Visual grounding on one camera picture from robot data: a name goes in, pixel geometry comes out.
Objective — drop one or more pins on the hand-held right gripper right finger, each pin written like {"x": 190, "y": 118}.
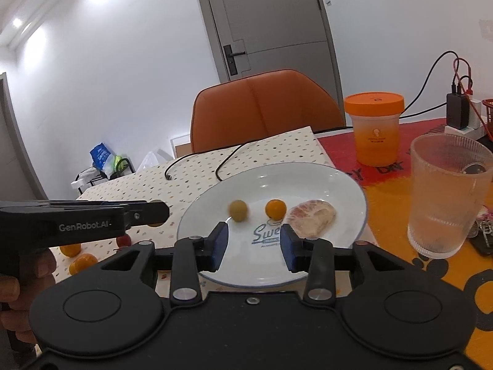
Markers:
{"x": 289, "y": 249}

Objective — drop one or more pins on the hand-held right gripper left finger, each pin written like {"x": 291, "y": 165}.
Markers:
{"x": 218, "y": 247}

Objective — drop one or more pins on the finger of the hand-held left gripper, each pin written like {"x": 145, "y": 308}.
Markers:
{"x": 151, "y": 212}

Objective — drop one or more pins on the orange mandarin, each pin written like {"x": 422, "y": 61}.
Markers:
{"x": 70, "y": 250}
{"x": 82, "y": 264}

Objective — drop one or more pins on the peeled pomelo segment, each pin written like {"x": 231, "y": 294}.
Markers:
{"x": 312, "y": 217}

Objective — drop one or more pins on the red cherry tomato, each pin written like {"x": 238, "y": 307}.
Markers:
{"x": 124, "y": 241}

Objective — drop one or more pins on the round green fruit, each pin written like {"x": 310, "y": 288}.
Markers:
{"x": 238, "y": 211}

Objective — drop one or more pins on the white printed plate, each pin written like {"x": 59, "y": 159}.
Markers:
{"x": 238, "y": 183}

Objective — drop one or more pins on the person's left hand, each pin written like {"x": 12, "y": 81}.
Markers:
{"x": 38, "y": 264}

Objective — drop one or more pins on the dotted white tablecloth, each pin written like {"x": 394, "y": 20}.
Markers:
{"x": 154, "y": 185}

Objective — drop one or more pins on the clear plastic bag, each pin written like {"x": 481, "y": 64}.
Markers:
{"x": 152, "y": 160}

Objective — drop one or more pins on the green yellow packet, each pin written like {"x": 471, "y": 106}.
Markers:
{"x": 121, "y": 164}

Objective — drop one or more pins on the black shelf rack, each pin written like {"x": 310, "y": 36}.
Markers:
{"x": 86, "y": 179}

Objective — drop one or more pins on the brown cardboard sheet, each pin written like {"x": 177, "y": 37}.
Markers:
{"x": 184, "y": 149}

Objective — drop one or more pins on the blue plastic bag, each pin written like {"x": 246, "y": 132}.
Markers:
{"x": 101, "y": 156}

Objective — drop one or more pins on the white foam board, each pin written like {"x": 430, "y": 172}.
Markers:
{"x": 179, "y": 139}

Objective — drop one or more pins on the orange red printed tablecloth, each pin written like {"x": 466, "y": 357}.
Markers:
{"x": 385, "y": 185}

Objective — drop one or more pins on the orange leather chair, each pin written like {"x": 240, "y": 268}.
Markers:
{"x": 269, "y": 111}

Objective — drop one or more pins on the orange lidded plastic container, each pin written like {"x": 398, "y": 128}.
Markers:
{"x": 373, "y": 131}

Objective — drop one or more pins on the clear ribbed plastic cup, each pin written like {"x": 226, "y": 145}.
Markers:
{"x": 446, "y": 200}

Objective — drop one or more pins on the bunch of keys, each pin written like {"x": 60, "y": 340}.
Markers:
{"x": 483, "y": 235}

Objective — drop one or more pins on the black charger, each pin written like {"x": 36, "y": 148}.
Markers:
{"x": 456, "y": 110}

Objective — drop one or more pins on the white power strip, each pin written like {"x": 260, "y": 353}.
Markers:
{"x": 475, "y": 117}

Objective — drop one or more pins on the grey door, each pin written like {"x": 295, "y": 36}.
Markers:
{"x": 269, "y": 15}

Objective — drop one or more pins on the grey door frame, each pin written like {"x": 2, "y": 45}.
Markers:
{"x": 15, "y": 142}

